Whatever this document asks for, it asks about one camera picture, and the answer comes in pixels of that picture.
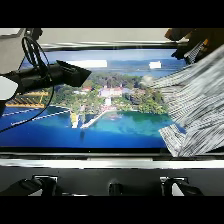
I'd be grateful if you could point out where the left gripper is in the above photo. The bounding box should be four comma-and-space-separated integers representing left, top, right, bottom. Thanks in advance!
54, 59, 93, 88

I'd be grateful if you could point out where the silver frame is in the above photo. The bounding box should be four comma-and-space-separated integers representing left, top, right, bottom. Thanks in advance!
0, 155, 224, 197

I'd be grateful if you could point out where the black and white striped shirt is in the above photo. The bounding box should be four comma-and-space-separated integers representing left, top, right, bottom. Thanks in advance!
141, 43, 224, 159

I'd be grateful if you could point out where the white checked garment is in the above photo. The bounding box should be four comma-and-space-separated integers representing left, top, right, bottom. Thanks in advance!
183, 41, 205, 65

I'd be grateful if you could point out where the brown garment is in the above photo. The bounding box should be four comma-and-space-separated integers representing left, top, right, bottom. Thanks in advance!
164, 28, 196, 42

